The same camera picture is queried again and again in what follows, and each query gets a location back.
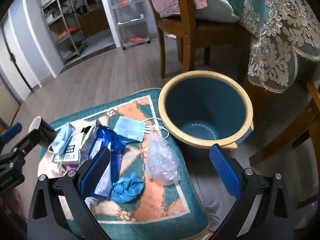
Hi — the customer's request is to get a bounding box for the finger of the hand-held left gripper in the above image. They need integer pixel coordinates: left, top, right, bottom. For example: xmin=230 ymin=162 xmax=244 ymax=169
xmin=10 ymin=130 xmax=40 ymax=159
xmin=0 ymin=122 xmax=22 ymax=143

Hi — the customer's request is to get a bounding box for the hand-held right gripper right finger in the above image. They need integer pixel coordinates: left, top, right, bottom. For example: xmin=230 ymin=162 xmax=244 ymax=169
xmin=209 ymin=144 xmax=294 ymax=240

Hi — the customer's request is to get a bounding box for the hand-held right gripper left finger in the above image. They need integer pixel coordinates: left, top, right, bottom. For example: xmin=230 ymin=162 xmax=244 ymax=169
xmin=26 ymin=147 xmax=112 ymax=240

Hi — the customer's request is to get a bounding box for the white tape roll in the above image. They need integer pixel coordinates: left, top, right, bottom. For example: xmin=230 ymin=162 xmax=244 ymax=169
xmin=28 ymin=116 xmax=58 ymax=148

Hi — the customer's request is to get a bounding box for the blue white plastic wrapper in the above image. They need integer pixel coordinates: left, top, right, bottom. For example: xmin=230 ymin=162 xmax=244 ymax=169
xmin=94 ymin=126 xmax=132 ymax=198

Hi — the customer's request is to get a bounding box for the white cardboard box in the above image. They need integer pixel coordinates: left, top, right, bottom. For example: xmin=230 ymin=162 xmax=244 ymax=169
xmin=51 ymin=132 xmax=87 ymax=164

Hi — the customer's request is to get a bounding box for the silver foil packet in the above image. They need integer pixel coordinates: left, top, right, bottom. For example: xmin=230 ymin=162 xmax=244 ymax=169
xmin=79 ymin=120 xmax=105 ymax=165

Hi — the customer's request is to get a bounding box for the blue glove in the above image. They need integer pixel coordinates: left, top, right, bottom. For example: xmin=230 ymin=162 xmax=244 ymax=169
xmin=110 ymin=172 xmax=146 ymax=204

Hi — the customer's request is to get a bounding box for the blue face mask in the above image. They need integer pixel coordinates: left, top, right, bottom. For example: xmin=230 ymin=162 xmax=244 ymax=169
xmin=114 ymin=116 xmax=169 ymax=143
xmin=47 ymin=122 xmax=77 ymax=154

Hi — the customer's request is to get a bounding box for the clear plastic bag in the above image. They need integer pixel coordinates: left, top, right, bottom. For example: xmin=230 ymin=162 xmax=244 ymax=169
xmin=145 ymin=126 xmax=181 ymax=185

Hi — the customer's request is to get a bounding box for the blue bin with yellow rim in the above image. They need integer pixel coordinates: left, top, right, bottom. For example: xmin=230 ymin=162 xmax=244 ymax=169
xmin=158 ymin=71 xmax=254 ymax=149

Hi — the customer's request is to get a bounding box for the purple red packet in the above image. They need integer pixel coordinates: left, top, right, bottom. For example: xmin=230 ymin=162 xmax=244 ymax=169
xmin=59 ymin=164 xmax=80 ymax=173

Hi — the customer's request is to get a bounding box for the crumpled white tissue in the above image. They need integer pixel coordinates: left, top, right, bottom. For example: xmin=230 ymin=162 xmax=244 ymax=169
xmin=85 ymin=196 xmax=100 ymax=207

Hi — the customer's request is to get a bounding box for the grey cloth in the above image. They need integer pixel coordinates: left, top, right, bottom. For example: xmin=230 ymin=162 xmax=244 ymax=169
xmin=204 ymin=200 xmax=223 ymax=230

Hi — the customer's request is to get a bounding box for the white door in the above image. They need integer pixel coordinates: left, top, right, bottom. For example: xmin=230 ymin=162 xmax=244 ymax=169
xmin=0 ymin=12 xmax=33 ymax=100

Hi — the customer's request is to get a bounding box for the teal orange patterned mat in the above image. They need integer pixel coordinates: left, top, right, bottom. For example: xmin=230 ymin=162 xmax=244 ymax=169
xmin=37 ymin=88 xmax=212 ymax=240

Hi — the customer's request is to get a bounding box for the wooden chair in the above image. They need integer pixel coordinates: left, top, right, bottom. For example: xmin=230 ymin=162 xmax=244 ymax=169
xmin=145 ymin=0 xmax=252 ymax=80
xmin=249 ymin=80 xmax=320 ymax=209

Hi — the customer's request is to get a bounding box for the grey metal shelf rack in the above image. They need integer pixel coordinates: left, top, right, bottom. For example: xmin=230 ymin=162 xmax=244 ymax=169
xmin=41 ymin=0 xmax=88 ymax=64

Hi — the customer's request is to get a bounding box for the wooden cabinet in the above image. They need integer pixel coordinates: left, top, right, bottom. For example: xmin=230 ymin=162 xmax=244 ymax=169
xmin=76 ymin=7 xmax=110 ymax=39

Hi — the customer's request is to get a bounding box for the teal tablecloth with lace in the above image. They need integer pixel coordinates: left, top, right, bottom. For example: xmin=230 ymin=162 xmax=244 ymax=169
xmin=204 ymin=0 xmax=320 ymax=93

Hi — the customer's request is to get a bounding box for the white plastic shelf rack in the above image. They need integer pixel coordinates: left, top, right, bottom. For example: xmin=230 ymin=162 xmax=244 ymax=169
xmin=104 ymin=0 xmax=150 ymax=49

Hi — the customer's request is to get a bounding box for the pink cushion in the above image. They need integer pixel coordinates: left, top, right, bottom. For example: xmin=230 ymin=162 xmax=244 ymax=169
xmin=150 ymin=0 xmax=182 ymax=18

